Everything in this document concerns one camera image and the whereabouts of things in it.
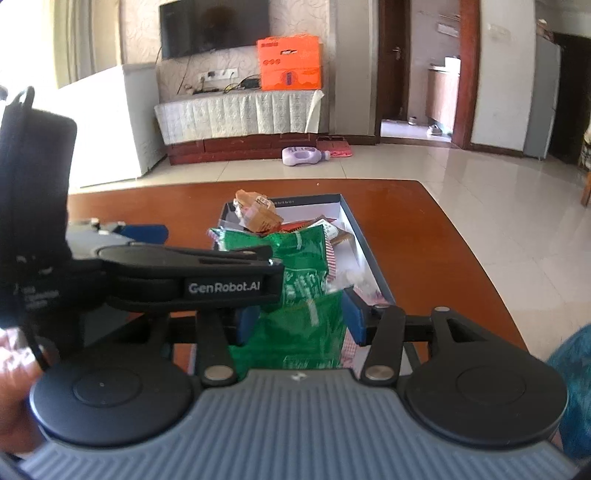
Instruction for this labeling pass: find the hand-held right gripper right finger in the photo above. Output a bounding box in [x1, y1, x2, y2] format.
[342, 287, 529, 386]

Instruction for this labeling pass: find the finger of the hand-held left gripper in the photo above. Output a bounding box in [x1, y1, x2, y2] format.
[69, 218, 170, 247]
[198, 246, 274, 268]

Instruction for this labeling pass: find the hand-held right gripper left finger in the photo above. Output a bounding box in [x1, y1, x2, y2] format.
[134, 305, 260, 387]

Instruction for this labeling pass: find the clear candy packet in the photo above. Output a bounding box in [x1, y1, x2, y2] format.
[330, 244, 386, 308]

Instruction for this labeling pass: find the clear bread packet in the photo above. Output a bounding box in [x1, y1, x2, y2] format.
[232, 189, 284, 234]

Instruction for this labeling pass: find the green snack bag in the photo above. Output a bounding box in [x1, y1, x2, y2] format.
[207, 227, 358, 371]

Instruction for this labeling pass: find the dark blue cardboard box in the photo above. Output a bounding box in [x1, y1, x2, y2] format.
[187, 193, 420, 372]

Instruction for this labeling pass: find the person's left hand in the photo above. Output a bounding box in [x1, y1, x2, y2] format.
[0, 329, 44, 455]

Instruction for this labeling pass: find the white chest freezer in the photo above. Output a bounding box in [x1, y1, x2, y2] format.
[58, 64, 168, 189]

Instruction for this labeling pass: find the dark wooden television cabinet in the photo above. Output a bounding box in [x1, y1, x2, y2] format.
[165, 131, 319, 166]

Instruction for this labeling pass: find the purple detergent bottle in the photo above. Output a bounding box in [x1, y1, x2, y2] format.
[281, 145, 331, 167]

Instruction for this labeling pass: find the white lace cloth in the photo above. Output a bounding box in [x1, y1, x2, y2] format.
[154, 89, 325, 145]

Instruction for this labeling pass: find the red floor mat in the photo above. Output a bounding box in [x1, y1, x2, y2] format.
[316, 135, 354, 159]

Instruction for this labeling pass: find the orange gift box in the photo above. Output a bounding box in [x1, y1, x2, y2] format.
[257, 34, 323, 92]

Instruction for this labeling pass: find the person's teal clothing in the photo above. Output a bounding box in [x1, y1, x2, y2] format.
[545, 323, 591, 462]

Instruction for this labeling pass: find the wooden kitchen cabinet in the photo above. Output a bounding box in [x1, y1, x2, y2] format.
[426, 55, 462, 131]

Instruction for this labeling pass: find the dark wooden door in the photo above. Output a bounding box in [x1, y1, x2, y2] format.
[378, 0, 413, 121]

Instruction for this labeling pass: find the grey refrigerator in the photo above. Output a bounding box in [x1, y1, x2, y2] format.
[523, 32, 563, 161]

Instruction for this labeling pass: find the white wall socket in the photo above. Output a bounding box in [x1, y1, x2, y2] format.
[198, 67, 238, 83]

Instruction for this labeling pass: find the wall-mounted television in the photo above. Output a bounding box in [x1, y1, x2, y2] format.
[159, 0, 271, 60]

